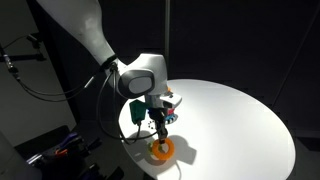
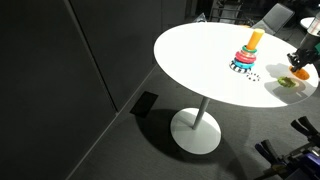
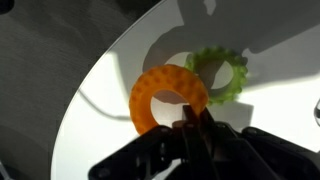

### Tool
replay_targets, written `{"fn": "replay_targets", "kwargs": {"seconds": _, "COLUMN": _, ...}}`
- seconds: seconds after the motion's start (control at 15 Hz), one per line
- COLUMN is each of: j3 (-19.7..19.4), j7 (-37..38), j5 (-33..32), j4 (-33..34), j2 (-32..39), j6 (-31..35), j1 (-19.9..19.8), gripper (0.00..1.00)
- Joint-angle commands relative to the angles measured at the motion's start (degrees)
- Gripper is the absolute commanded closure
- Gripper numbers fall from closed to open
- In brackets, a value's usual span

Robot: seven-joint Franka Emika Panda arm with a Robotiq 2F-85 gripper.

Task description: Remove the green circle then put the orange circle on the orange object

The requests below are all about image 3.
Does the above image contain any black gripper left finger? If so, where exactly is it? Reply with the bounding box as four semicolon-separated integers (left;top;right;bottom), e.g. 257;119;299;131
88;104;218;180

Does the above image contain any orange bumpy ring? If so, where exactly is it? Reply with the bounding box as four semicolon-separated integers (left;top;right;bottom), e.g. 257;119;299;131
128;64;210;136

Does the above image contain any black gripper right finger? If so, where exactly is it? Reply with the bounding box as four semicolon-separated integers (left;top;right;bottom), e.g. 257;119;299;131
199;106;320;180

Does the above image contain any green bumpy ring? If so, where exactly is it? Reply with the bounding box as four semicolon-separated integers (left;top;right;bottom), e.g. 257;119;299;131
184;46;249;106

